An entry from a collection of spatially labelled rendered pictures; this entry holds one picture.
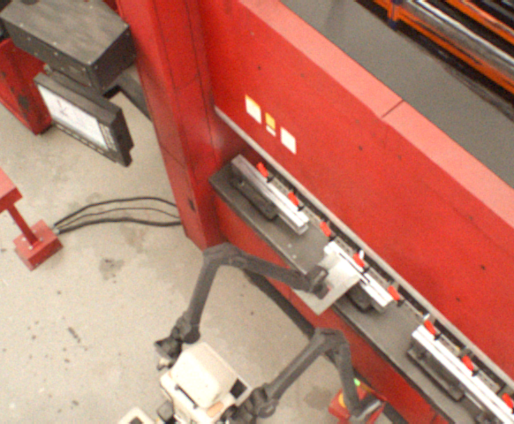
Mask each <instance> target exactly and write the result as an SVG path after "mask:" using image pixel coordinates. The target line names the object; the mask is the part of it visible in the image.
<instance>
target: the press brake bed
mask: <svg viewBox="0 0 514 424"><path fill-rule="evenodd" d="M212 188H213V189H212V193H213V197H214V202H215V211H216V215H217V219H218V223H219V228H220V232H222V233H223V234H224V235H225V236H226V238H227V239H228V240H229V241H230V242H231V243H232V244H233V245H234V246H237V247H238V248H240V249H242V250H244V251H245V252H247V253H249V254H252V255H255V256H257V257H260V258H262V259H264V260H266V261H270V262H273V263H275V264H277V265H279V266H282V267H285V268H289V269H295V268H294V267H293V266H292V265H291V264H290V263H289V262H288V261H287V260H286V259H285V258H284V257H283V256H282V255H281V254H280V253H279V252H278V251H277V250H276V249H275V248H274V247H273V246H272V245H271V244H270V243H269V242H268V241H267V240H266V239H265V238H264V237H263V236H262V235H261V234H260V233H259V232H258V231H257V230H255V229H254V227H253V226H252V225H251V224H250V223H249V222H247V220H246V219H245V218H244V217H243V216H242V215H240V214H239V212H238V211H237V210H236V209H235V208H234V207H233V206H232V205H231V204H230V203H229V202H228V201H227V200H226V199H225V198H224V197H223V196H222V195H221V194H220V193H219V192H217V191H216V189H215V188H214V187H213V186H212ZM242 269H243V270H244V271H245V272H246V273H247V275H249V276H250V277H251V278H252V279H253V280H254V282H255V283H257V284H258V285H259V286H260V287H261V288H262V290H263V291H264V292H265V293H266V294H267V295H268V297H269V298H270V299H271V300H272V301H273V302H274V303H275V304H276V305H277V306H278V307H279V308H280V309H281V310H282V311H283V312H284V313H285V314H286V315H287V316H288V317H289V318H290V319H291V320H292V322H293V323H294V324H295V325H296V326H297V327H298V328H299V329H300V330H301V331H302V332H303V333H304V334H305V335H306V336H307V337H308V338H309V339H311V340H312V339H313V337H314V335H315V334H316V333H315V331H316V329H317V328H328V329H339V330H341V331H342V332H343V334H344V336H345V337H346V339H347V340H348V342H349V343H350V350H351V363H352V368H353V373H354V377H356V378H357V379H358V380H360V381H361V382H363V383H364V384H365V385H366V386H368V387H369V388H371V389H372V390H375V391H377V392H378V393H380V394H381V395H383V396H384V397H385V398H387V400H386V403H385V406H384V408H383V410H382V412H383V413H384V414H385V416H386V417H387V418H388V419H389V420H390V422H391V423H392V424H452V423H451V422H450V421H449V420H448V419H447V418H446V417H445V416H444V415H443V414H442V413H441V412H440V411H439V410H438V408H437V407H436V406H435V405H434V404H433V403H432V402H431V401H430V400H429V399H428V398H427V397H426V396H425V395H424V394H423V393H422V392H421V391H420V390H419V389H418V388H417V387H416V386H415V385H414V384H413V383H412V382H411V381H410V380H409V379H408V378H407V377H406V376H405V375H404V374H403V373H402V372H400V371H399V370H398V369H397V368H396V367H395V366H394V365H393V364H392V363H391V362H390V361H389V360H388V359H387V358H386V357H385V356H384V355H383V354H382V353H381V352H380V351H379V350H377V349H376V348H375V347H374V346H373V345H372V344H371V343H370V342H369V341H368V340H367V339H366V338H365V337H364V336H363V335H362V334H361V333H360V332H359V331H358V330H357V329H356V328H355V327H354V326H353V325H352V324H351V323H350V322H349V321H348V320H347V319H346V318H345V317H344V316H343V315H342V314H341V313H340V311H339V310H338V309H337V308H336V307H335V306H334V305H333V304H331V305H330V306H329V307H328V308H327V309H326V310H325V311H324V312H323V313H322V314H320V315H319V316H318V315H317V314H316V313H315V312H314V311H313V310H312V309H311V308H310V307H309V306H308V305H307V304H306V303H305V302H304V301H302V300H303V299H301V298H300V297H299V296H298V295H297V294H296V293H295V292H294V291H293V290H292V289H291V287H290V286H289V285H286V284H284V283H282V282H280V281H277V280H275V279H273V278H270V277H268V276H264V275H262V274H259V273H256V272H254V271H251V270H250V269H245V268H242ZM325 354H326V355H327V357H328V358H329V359H330V360H331V361H332V362H333V363H334V364H335V365H336V366H337V364H336V357H335V354H334V352H333V350H332V349H330V348H329V349H328V350H327V351H326V352H325Z"/></svg>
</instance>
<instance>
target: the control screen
mask: <svg viewBox="0 0 514 424"><path fill-rule="evenodd" d="M37 85H38V84H37ZM38 87H39V89H40V91H41V93H42V96H43V98H44V100H45V102H46V103H47V105H48V107H49V110H50V112H51V114H52V116H53V117H54V118H56V119H57V120H59V121H61V122H62V123H64V124H66V125H68V126H70V127H71V128H72V129H74V130H76V131H77V132H79V133H81V134H83V135H85V136H86V137H88V138H89V139H90V140H92V141H93V142H95V143H97V144H100V145H101V146H103V147H105V148H107V146H106V144H105V141H104V139H103V137H102V133H101V131H100V128H99V126H98V124H97V122H96V120H95V117H92V116H91V115H89V114H87V113H86V112H85V111H83V110H81V109H79V108H77V107H76V106H74V105H72V104H70V103H69V102H67V101H66V100H64V99H62V98H60V97H59V96H57V95H54V94H53V93H51V92H50V91H49V90H47V89H45V88H43V87H41V86H39V85H38ZM59 114H60V115H62V116H63V117H64V118H65V119H64V118H62V117H60V115H59Z"/></svg>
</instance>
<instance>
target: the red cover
mask: <svg viewBox="0 0 514 424"><path fill-rule="evenodd" d="M209 1H210V2H212V3H213V4H214V5H215V6H216V7H218V8H219V9H220V10H221V11H223V12H224V13H225V14H226V15H227V16H228V17H230V18H231V19H232V20H233V21H235V22H236V23H237V24H238V25H239V26H240V27H242V28H243V29H244V30H245V31H247V32H248V33H249V34H250V35H251V36H252V37H253V38H254V39H255V40H256V41H258V42H259V43H260V44H261V45H263V46H264V47H265V48H266V49H267V50H269V51H270V52H271V53H272V54H273V55H275V56H276V57H277V58H278V59H279V60H281V61H282V62H283V63H284V64H286V65H287V66H288V67H289V68H290V69H291V70H293V71H294V72H295V73H296V74H298V76H299V77H300V78H301V79H303V80H304V81H305V82H306V83H307V84H310V85H311V86H312V87H313V88H315V89H316V90H317V91H318V92H319V93H320V94H322V95H323V96H324V97H325V98H327V99H328V100H329V101H330V102H331V103H333V104H334V105H335V106H336V107H337V108H339V109H340V110H341V111H342V113H343V114H345V115H346V116H347V117H348V118H349V119H350V120H351V121H352V122H353V123H355V124H356V125H357V126H358V127H359V128H361V129H362V130H363V131H364V132H365V133H367V134H368V135H369V136H370V137H371V138H372V139H373V140H375V141H376V142H377V143H378V144H380V145H381V146H382V147H383V148H385V149H386V150H387V151H388V152H390V153H391V154H392V155H393V156H394V157H396V159H397V160H398V161H399V162H401V163H402V164H403V165H404V166H405V167H407V168H408V169H409V170H410V171H412V172H413V173H414V174H415V175H416V176H418V177H419V178H420V179H421V180H422V181H424V182H425V183H426V184H427V185H428V186H430V187H431V188H432V189H433V190H434V191H436V192H437V193H438V194H439V195H441V196H442V197H443V198H444V199H445V200H446V201H447V202H448V203H449V204H450V205H452V206H453V207H454V208H455V209H457V210H458V211H459V212H460V214H461V215H462V216H464V217H465V218H466V219H467V220H469V221H470V222H471V223H472V224H473V225H475V226H476V227H477V228H478V229H479V230H481V231H482V232H483V233H484V234H485V235H487V236H488V237H489V238H490V239H492V240H493V241H494V242H495V243H496V244H497V245H498V246H499V247H501V249H503V250H504V251H505V252H506V253H507V254H509V255H510V256H511V257H512V258H513V259H514V189H513V188H512V187H510V186H509V185H508V184H506V183H505V182H504V181H503V180H501V179H500V178H499V177H498V176H496V174H494V172H492V171H491V170H490V169H488V168H487V167H486V166H485V165H483V164H482V163H481V162H479V161H478V160H477V159H476V158H474V157H473V156H472V155H470V154H469V153H468V152H467V151H465V150H464V149H463V148H461V147H460V146H459V145H458V144H457V143H456V142H455V141H454V140H452V139H451V138H450V137H448V136H447V135H446V134H445V133H443V132H442V131H441V130H439V129H438V128H437V127H436V126H434V125H433V124H432V123H430V122H429V121H428V120H427V119H425V118H424V117H423V116H421V115H420V114H419V112H417V111H416V110H415V109H413V108H412V107H411V106H410V105H408V104H407V103H406V102H403V100H402V99H401V98H399V97H398V96H397V95H395V94H394V93H393V92H392V91H390V90H389V89H388V88H387V87H385V86H384V85H383V84H382V83H381V82H380V81H379V80H378V79H377V78H376V77H375V76H373V75H372V74H371V73H370V72H368V71H367V70H366V69H364V68H363V67H362V66H361V65H359V64H358V63H357V62H355V61H354V60H353V59H352V58H350V57H349V56H348V55H346V54H345V53H344V52H343V51H342V50H340V49H339V48H338V47H337V46H336V45H335V44H334V43H332V42H331V41H330V40H328V39H327V38H326V37H324V36H322V35H321V34H320V33H318V32H317V31H316V30H315V29H313V28H312V27H311V26H309V25H308V24H307V23H306V22H305V21H304V20H303V19H301V18H300V17H299V16H298V15H296V14H295V13H294V12H293V11H291V10H290V9H289V8H287V7H286V6H285V5H284V4H282V3H281V2H280V1H278V0H209Z"/></svg>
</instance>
